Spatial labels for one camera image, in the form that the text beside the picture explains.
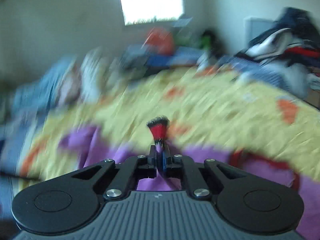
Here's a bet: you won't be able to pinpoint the purple knit sweater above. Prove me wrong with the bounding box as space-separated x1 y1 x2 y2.
59 125 319 239

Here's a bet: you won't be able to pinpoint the blue folded clothes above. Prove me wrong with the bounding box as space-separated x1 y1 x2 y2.
10 56 81 115

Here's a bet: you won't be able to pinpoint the pile of dark clothes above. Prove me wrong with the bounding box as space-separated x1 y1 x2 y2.
235 7 319 75

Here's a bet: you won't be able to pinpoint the yellow floral bed quilt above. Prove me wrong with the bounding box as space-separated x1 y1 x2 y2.
18 69 319 180

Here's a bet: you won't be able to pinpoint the grey headboard panel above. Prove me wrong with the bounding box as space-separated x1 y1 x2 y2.
244 16 274 45

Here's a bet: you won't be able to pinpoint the orange plastic bag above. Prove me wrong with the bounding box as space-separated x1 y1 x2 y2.
143 28 175 56

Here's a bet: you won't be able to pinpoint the bright window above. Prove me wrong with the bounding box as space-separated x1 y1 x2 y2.
120 0 184 25

